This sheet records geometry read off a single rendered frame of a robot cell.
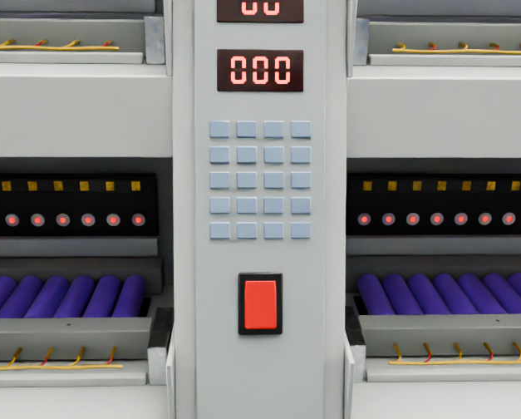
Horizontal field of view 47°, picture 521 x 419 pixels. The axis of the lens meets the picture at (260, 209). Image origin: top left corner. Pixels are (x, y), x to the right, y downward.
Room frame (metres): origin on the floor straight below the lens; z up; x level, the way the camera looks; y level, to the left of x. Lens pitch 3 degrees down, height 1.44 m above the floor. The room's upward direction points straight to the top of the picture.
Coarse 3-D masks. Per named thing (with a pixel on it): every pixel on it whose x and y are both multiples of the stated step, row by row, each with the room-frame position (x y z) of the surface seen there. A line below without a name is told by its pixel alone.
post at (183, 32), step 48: (192, 0) 0.32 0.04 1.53; (336, 0) 0.33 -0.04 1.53; (192, 48) 0.32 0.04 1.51; (336, 48) 0.33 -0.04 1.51; (192, 96) 0.32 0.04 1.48; (336, 96) 0.33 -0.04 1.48; (192, 144) 0.32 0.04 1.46; (336, 144) 0.33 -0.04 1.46; (192, 192) 0.32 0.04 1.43; (336, 192) 0.33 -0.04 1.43; (192, 240) 0.32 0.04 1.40; (336, 240) 0.33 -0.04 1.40; (192, 288) 0.32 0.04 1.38; (336, 288) 0.33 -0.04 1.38; (192, 336) 0.32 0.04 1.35; (336, 336) 0.33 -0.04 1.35; (192, 384) 0.32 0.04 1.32; (336, 384) 0.33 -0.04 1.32
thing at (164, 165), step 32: (160, 0) 0.52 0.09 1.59; (0, 160) 0.52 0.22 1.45; (32, 160) 0.52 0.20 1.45; (64, 160) 0.52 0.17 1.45; (96, 160) 0.52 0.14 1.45; (128, 160) 0.52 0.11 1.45; (160, 160) 0.52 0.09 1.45; (352, 160) 0.53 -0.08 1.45; (384, 160) 0.53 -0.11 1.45; (416, 160) 0.53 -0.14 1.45; (448, 160) 0.53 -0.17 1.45; (480, 160) 0.53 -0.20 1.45; (512, 160) 0.53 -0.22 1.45; (160, 192) 0.52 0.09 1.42; (160, 224) 0.52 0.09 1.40; (128, 256) 0.52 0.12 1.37; (160, 256) 0.52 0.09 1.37
